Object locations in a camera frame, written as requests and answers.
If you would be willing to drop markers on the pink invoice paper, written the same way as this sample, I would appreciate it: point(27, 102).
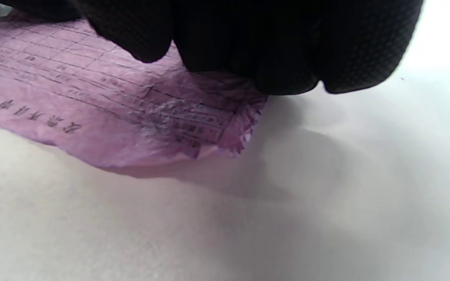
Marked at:
point(92, 97)

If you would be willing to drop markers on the person's right hand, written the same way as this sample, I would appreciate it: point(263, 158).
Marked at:
point(287, 39)

